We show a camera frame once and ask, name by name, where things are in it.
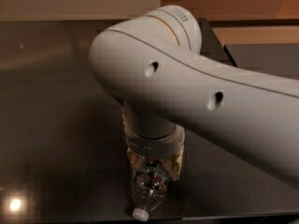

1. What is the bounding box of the clear plastic water bottle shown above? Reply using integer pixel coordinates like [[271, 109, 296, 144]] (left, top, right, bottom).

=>
[[132, 161, 170, 222]]

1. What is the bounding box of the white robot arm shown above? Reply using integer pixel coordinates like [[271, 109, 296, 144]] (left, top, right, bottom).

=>
[[89, 6, 299, 185]]

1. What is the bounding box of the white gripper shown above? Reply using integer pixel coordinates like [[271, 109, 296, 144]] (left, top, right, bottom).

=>
[[123, 105, 185, 181]]

